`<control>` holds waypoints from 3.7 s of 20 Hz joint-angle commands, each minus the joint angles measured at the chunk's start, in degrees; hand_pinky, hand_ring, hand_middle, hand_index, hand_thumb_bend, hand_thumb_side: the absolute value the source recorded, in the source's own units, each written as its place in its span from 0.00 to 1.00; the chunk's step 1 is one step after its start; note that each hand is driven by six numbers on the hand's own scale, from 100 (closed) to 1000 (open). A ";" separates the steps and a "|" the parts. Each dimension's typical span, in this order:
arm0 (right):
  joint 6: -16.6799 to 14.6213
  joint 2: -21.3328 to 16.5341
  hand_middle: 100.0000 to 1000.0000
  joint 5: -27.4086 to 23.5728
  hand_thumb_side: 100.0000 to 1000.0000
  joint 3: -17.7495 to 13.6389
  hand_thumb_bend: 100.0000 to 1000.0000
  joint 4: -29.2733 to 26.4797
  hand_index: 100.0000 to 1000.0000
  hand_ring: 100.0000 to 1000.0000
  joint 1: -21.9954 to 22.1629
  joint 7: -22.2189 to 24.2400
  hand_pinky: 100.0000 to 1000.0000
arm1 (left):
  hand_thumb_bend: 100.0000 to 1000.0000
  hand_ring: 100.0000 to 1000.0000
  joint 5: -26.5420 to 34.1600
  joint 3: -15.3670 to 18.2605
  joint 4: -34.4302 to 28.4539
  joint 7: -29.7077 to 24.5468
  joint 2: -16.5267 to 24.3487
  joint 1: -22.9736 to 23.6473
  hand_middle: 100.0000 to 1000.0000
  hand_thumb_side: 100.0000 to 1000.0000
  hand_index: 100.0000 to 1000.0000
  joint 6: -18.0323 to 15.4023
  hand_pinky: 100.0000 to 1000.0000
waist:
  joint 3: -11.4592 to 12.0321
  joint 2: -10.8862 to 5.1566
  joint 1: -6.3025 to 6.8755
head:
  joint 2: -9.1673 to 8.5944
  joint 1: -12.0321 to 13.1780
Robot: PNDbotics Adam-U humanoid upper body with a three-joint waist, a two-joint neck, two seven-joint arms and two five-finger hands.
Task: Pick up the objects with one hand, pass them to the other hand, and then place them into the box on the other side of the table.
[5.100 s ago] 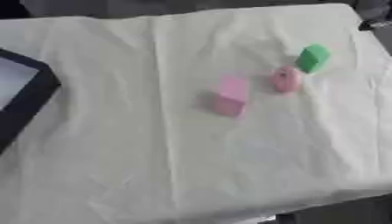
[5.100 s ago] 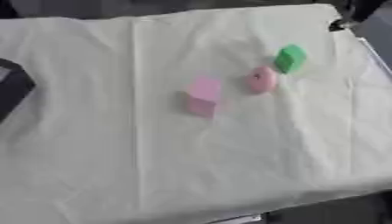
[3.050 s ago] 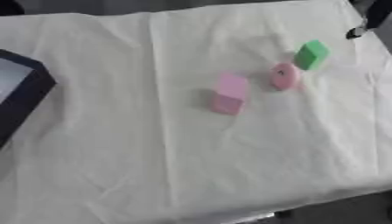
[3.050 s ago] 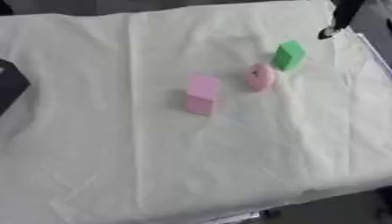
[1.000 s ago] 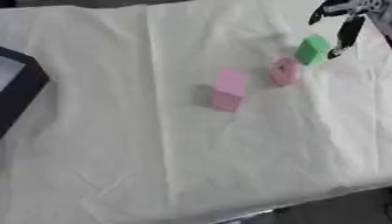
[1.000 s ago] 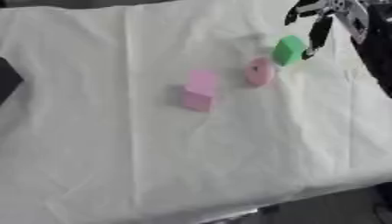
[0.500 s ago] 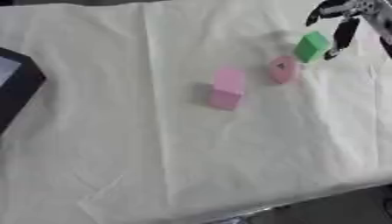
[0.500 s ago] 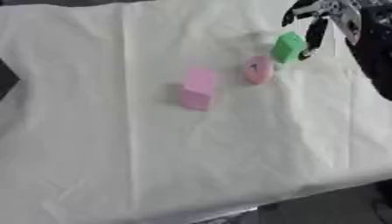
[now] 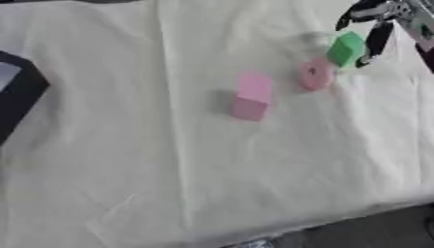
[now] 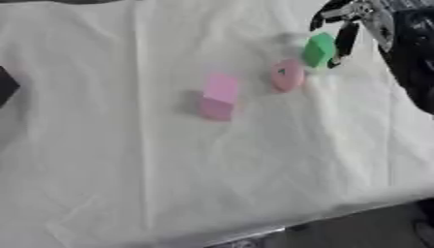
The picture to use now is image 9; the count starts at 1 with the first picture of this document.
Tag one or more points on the green block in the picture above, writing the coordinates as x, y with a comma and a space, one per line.
346, 49

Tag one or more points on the black box with white inside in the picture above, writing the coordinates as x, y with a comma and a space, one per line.
17, 90

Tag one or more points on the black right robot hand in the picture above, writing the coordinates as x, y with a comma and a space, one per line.
377, 35

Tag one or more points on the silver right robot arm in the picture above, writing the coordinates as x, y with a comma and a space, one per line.
424, 22

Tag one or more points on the pink rectangular block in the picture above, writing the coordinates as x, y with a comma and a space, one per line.
252, 96

